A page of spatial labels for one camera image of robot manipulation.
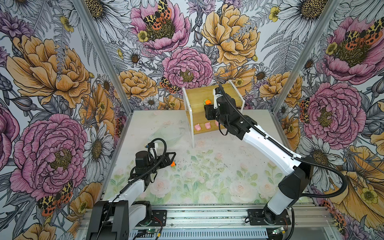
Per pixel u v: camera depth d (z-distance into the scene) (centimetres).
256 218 73
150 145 79
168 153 79
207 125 89
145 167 68
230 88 85
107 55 90
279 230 72
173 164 90
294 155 44
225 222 73
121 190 51
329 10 73
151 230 71
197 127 89
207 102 76
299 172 43
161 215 75
